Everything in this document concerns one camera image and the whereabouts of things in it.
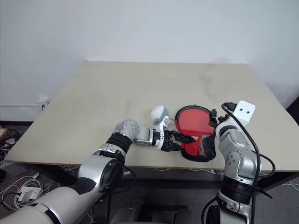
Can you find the dark clutter pile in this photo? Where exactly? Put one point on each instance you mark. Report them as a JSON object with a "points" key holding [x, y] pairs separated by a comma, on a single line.
{"points": [[8, 137]]}

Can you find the red black paddle case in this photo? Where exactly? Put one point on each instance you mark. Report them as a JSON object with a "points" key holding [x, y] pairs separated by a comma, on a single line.
{"points": [[191, 121]]}

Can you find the white wall socket box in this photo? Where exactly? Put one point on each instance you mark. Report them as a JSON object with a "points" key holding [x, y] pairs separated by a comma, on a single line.
{"points": [[44, 102]]}

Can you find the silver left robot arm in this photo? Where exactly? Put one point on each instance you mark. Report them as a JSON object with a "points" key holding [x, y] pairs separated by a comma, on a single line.
{"points": [[93, 168]]}

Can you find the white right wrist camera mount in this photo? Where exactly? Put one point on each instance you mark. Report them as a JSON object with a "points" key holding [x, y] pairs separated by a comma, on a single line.
{"points": [[245, 112]]}

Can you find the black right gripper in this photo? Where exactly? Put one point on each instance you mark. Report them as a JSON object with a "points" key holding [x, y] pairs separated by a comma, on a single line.
{"points": [[220, 119]]}

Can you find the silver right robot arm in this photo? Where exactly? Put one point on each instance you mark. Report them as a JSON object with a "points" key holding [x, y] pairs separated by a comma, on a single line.
{"points": [[236, 149]]}

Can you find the black table frame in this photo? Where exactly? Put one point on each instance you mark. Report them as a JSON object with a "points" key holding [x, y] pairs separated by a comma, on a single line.
{"points": [[58, 173]]}

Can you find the white power adapter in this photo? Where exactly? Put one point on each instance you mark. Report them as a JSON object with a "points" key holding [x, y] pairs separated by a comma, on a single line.
{"points": [[28, 193]]}

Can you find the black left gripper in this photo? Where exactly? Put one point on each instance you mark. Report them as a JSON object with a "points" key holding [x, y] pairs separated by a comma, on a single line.
{"points": [[167, 142]]}

